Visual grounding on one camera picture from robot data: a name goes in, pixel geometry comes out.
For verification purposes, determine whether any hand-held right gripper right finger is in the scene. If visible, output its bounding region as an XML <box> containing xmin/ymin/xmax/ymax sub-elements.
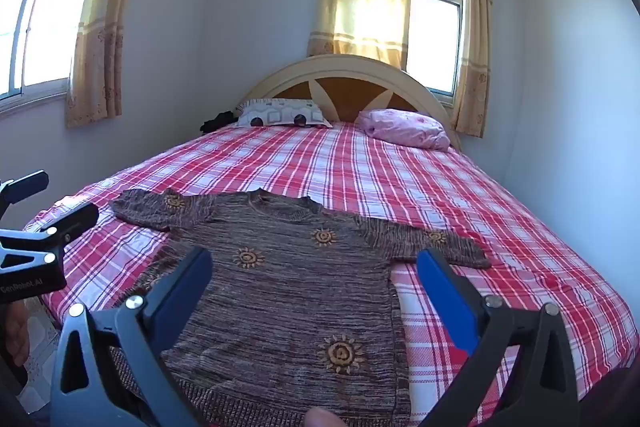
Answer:
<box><xmin>416</xmin><ymin>248</ymin><xmax>585</xmax><ymax>427</ymax></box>

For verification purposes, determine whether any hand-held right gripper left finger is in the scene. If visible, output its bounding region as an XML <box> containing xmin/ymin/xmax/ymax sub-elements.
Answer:
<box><xmin>50</xmin><ymin>247</ymin><xmax>216</xmax><ymax>427</ymax></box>

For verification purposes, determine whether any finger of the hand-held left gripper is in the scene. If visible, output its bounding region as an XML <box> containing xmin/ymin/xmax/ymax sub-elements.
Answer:
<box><xmin>0</xmin><ymin>202</ymin><xmax>100</xmax><ymax>269</ymax></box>
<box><xmin>0</xmin><ymin>170</ymin><xmax>50</xmax><ymax>220</ymax></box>

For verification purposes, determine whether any brown knit sweater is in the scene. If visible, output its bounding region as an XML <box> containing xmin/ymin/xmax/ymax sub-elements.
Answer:
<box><xmin>109</xmin><ymin>188</ymin><xmax>493</xmax><ymax>427</ymax></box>

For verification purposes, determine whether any person's right hand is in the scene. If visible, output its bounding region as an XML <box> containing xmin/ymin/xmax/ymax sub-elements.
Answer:
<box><xmin>305</xmin><ymin>407</ymin><xmax>346</xmax><ymax>427</ymax></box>

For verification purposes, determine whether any black cloth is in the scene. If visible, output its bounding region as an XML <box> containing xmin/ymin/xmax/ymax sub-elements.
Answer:
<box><xmin>200</xmin><ymin>110</ymin><xmax>238</xmax><ymax>134</ymax></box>

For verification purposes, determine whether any bed with red plaid sheet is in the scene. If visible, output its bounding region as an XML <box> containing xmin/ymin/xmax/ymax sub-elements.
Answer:
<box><xmin>24</xmin><ymin>119</ymin><xmax>640</xmax><ymax>427</ymax></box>

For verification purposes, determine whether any pink pillow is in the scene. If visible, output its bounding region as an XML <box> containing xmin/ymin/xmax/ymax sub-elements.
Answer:
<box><xmin>355</xmin><ymin>108</ymin><xmax>451</xmax><ymax>152</ymax></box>

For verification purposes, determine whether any grey patterned pillow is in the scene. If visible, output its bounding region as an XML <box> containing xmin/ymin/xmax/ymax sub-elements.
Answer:
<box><xmin>235</xmin><ymin>99</ymin><xmax>333</xmax><ymax>128</ymax></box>

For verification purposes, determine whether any cream wooden headboard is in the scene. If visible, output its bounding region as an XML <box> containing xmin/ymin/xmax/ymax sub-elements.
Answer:
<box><xmin>235</xmin><ymin>54</ymin><xmax>463</xmax><ymax>152</ymax></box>

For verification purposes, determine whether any window with grey frame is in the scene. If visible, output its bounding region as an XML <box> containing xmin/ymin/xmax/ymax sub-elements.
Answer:
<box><xmin>405</xmin><ymin>0</ymin><xmax>467</xmax><ymax>100</ymax></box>
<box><xmin>0</xmin><ymin>0</ymin><xmax>101</xmax><ymax>102</ymax></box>

